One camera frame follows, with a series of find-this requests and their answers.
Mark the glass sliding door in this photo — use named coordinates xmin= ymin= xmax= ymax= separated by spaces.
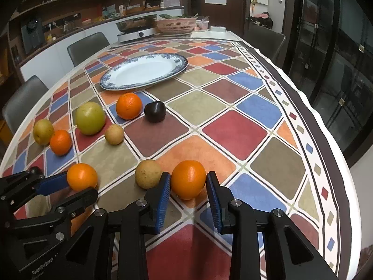
xmin=288 ymin=0 xmax=372 ymax=166

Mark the colourful checkered tablecloth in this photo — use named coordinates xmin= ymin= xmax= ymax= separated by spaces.
xmin=1 ymin=38 xmax=361 ymax=279

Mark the small white basket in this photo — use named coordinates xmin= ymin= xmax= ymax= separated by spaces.
xmin=193 ymin=20 xmax=209 ymax=32

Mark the white side counter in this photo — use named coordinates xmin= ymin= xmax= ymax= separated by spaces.
xmin=19 ymin=6 xmax=185 ymax=88

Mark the grey chair near left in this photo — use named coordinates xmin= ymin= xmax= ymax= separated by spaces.
xmin=2 ymin=75 xmax=48 ymax=134

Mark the large green apple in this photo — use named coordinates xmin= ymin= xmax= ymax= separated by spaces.
xmin=76 ymin=102 xmax=106 ymax=135

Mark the small white box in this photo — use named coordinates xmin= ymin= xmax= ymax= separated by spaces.
xmin=209 ymin=26 xmax=226 ymax=33

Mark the pink woven basket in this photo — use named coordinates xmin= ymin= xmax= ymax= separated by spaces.
xmin=156 ymin=17 xmax=197 ymax=34

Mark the small orange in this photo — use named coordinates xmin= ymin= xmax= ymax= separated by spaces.
xmin=50 ymin=129 xmax=72 ymax=156

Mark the grey chair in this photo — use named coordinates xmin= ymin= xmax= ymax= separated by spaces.
xmin=2 ymin=75 xmax=48 ymax=134
xmin=245 ymin=22 xmax=288 ymax=67
xmin=67 ymin=32 xmax=109 ymax=67

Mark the small brown pear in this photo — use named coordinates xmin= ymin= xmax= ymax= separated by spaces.
xmin=135 ymin=159 xmax=162 ymax=190
xmin=104 ymin=124 xmax=124 ymax=145

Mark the white induction cooker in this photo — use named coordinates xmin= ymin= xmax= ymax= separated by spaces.
xmin=117 ymin=28 xmax=157 ymax=43

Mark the blue white oval plate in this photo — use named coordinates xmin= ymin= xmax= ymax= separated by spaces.
xmin=99 ymin=52 xmax=188 ymax=91

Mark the black coffee machine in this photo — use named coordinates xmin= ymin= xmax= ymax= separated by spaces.
xmin=21 ymin=18 xmax=45 ymax=54

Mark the grey chair right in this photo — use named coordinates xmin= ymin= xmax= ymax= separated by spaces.
xmin=245 ymin=22 xmax=288 ymax=67

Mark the small brown pear front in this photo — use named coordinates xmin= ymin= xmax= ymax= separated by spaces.
xmin=135 ymin=159 xmax=162 ymax=190

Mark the yellow pear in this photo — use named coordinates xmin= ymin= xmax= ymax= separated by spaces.
xmin=33 ymin=119 xmax=54 ymax=145

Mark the grey chair far left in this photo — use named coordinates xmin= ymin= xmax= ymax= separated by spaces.
xmin=67 ymin=32 xmax=109 ymax=67

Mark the steel pan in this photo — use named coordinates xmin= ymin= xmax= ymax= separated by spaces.
xmin=116 ymin=14 xmax=157 ymax=34

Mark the dark purple plum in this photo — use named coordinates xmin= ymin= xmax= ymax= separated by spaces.
xmin=144 ymin=101 xmax=166 ymax=123

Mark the dark wooden door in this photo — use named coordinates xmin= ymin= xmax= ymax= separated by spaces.
xmin=184 ymin=0 xmax=249 ymax=36

